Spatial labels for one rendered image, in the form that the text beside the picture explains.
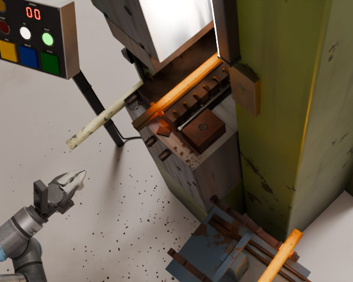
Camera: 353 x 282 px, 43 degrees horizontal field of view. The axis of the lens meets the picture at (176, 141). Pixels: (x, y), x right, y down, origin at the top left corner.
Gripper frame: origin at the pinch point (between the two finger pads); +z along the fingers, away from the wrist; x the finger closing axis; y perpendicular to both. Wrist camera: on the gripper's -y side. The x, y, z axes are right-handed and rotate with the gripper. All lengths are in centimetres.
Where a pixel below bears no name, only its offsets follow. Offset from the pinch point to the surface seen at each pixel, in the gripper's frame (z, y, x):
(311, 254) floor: 55, 100, 59
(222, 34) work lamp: 43, -49, 26
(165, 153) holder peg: 25.5, 11.7, 9.1
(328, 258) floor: 59, 100, 65
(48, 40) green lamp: 21, -9, -45
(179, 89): 42.4, -0.8, 0.4
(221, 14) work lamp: 43, -55, 26
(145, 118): 27.1, -1.2, 0.9
